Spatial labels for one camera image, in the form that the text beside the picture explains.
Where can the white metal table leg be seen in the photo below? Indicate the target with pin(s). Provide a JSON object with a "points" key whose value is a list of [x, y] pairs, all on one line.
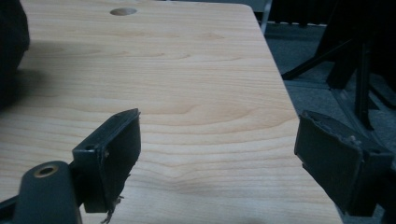
{"points": [[265, 15]]}

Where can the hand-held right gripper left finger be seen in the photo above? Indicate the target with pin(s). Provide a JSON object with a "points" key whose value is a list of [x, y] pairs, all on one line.
{"points": [[107, 161]]}

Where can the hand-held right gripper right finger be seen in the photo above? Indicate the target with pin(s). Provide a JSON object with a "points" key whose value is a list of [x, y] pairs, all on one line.
{"points": [[333, 161]]}

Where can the black metal stand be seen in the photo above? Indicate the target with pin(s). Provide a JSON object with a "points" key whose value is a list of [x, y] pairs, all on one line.
{"points": [[358, 62]]}

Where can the dark cloth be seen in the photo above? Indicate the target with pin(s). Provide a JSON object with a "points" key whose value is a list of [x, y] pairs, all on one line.
{"points": [[11, 53]]}

